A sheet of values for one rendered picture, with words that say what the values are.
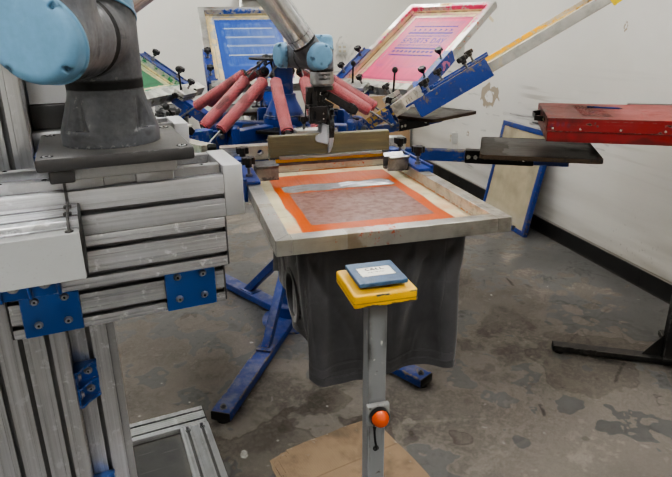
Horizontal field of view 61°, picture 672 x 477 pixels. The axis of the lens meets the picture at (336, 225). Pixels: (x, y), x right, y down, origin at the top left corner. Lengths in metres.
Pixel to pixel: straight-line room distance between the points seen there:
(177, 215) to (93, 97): 0.22
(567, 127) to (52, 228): 1.86
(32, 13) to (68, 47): 0.05
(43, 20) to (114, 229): 0.34
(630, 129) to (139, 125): 1.81
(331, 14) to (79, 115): 5.24
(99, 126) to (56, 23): 0.20
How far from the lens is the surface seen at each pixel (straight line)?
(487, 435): 2.32
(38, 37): 0.81
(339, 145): 1.89
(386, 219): 1.50
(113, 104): 0.95
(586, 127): 2.32
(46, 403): 1.34
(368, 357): 1.21
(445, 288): 1.56
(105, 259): 1.00
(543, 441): 2.35
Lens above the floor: 1.43
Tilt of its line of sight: 19 degrees down
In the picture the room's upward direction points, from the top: 1 degrees counter-clockwise
